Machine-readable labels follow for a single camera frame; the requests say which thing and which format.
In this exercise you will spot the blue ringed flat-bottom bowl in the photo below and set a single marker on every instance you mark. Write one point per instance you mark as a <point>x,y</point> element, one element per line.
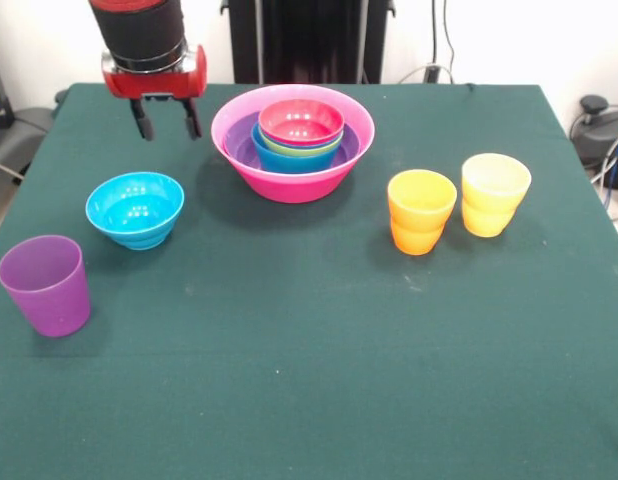
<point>289,165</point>

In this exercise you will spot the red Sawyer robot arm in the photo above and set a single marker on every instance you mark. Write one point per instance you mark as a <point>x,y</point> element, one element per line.
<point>139,27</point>

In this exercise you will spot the green bowl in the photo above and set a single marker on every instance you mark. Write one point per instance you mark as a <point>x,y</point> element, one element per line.
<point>299,152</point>

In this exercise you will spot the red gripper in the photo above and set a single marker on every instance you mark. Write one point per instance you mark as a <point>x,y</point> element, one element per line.
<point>154,84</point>

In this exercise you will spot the purple bowl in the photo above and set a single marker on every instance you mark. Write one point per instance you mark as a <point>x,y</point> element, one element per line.
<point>236,142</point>

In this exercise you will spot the black power plug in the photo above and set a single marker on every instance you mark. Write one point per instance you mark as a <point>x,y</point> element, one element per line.
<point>432,73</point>

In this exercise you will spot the cyan bowl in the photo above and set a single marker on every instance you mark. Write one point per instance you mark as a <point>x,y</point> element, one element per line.
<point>134,212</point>

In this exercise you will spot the large pink bowl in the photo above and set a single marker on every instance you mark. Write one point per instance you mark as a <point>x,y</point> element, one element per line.
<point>294,190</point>

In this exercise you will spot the purple cup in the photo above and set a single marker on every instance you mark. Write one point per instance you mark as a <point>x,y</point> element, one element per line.
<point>46,295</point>

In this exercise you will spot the dark green tablecloth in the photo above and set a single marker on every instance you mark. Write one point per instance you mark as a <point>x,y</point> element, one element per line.
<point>339,375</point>

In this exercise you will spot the small red-pink bowl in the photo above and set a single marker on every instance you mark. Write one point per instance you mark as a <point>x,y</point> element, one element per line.
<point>301,122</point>

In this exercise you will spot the yellow cup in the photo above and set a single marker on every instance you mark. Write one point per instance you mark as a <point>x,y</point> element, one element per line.
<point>496,182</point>

